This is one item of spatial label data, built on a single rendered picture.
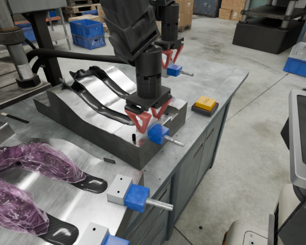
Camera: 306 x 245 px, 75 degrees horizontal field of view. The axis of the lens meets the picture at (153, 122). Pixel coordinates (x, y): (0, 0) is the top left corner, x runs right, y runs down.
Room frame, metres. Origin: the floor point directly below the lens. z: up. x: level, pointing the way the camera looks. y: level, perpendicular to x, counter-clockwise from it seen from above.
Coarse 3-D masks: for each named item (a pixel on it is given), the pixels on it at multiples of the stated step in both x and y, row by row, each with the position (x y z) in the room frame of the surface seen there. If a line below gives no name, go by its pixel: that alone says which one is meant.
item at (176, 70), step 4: (164, 60) 0.74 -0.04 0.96; (172, 60) 0.74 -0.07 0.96; (164, 64) 0.71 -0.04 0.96; (172, 64) 0.73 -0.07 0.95; (168, 68) 0.70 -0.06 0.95; (172, 68) 0.70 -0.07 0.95; (176, 68) 0.70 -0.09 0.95; (180, 68) 0.70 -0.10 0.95; (164, 72) 0.71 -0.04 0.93; (168, 72) 0.70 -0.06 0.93; (172, 72) 0.69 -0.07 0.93; (176, 72) 0.68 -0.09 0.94; (180, 72) 0.69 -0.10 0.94; (184, 72) 0.68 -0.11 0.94; (188, 72) 0.67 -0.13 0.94; (164, 76) 0.71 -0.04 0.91; (168, 76) 0.71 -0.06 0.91; (176, 76) 0.68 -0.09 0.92
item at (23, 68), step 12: (0, 0) 0.87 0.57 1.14; (0, 12) 0.86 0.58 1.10; (0, 24) 0.86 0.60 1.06; (12, 24) 0.88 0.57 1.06; (12, 48) 0.86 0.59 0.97; (12, 60) 0.86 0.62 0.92; (24, 60) 0.87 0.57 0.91; (24, 72) 0.86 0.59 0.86; (24, 84) 0.84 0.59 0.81; (36, 84) 0.87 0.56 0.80
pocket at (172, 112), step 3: (168, 105) 0.54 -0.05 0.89; (168, 108) 0.54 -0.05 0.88; (171, 108) 0.53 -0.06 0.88; (174, 108) 0.53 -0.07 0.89; (177, 108) 0.52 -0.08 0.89; (165, 111) 0.53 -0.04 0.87; (168, 111) 0.54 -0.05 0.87; (171, 111) 0.53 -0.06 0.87; (174, 111) 0.53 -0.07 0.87; (177, 111) 0.52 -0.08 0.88; (165, 114) 0.53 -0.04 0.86; (168, 114) 0.53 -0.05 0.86; (171, 114) 0.53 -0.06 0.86; (174, 114) 0.52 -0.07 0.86; (177, 114) 0.51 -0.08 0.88; (171, 117) 0.51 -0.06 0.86; (174, 117) 0.49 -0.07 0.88; (171, 120) 0.48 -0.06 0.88
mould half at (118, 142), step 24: (120, 72) 0.72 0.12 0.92; (48, 96) 0.56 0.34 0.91; (72, 96) 0.54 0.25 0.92; (96, 96) 0.57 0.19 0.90; (72, 120) 0.50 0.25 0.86; (96, 120) 0.47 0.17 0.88; (168, 120) 0.46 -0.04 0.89; (96, 144) 0.45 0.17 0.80; (120, 144) 0.39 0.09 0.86; (144, 144) 0.37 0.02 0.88
